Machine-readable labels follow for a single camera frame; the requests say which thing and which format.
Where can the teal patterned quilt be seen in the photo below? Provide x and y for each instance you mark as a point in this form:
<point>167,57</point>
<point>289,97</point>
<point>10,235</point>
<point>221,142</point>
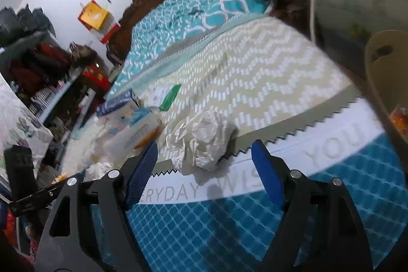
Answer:
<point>178,17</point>

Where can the yellow red hanging box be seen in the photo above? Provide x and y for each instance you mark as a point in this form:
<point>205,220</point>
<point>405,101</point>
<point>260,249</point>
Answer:
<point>94,17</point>

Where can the clear plastic bag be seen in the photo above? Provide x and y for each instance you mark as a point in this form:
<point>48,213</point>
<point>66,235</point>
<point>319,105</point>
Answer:
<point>95,147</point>

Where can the white paper card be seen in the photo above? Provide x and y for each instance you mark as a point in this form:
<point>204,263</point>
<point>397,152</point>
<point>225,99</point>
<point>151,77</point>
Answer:
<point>158,96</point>

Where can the white blue orange box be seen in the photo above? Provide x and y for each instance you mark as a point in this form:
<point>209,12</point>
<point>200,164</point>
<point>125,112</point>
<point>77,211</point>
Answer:
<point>137,127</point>

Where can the green flat packet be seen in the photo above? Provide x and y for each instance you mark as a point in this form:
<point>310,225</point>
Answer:
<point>170,96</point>

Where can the cluttered storage shelf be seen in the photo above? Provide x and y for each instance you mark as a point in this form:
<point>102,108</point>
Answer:
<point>38,68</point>

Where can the white paper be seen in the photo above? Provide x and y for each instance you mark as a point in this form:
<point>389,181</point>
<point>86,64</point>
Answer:
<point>204,138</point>

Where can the red gift box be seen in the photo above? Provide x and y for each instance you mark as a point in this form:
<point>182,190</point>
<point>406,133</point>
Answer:
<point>95,76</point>

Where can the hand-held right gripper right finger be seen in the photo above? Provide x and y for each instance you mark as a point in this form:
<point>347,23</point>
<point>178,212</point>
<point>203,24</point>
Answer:
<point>266,170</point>

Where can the blue carton box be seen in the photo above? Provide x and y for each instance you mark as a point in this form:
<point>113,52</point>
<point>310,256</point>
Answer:
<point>118,103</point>

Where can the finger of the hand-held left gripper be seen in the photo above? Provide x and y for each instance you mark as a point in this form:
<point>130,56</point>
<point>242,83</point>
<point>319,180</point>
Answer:
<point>35,195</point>

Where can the beige chevron blanket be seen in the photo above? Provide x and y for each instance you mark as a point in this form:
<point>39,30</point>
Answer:
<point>255,68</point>

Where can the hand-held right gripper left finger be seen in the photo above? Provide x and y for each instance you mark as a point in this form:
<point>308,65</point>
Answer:
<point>143,173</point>

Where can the brown wooden headboard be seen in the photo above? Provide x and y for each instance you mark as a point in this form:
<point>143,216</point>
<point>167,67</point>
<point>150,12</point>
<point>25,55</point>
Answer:
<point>127,23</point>

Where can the beige plastic bin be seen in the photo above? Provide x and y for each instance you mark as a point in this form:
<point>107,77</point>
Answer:
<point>382,68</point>

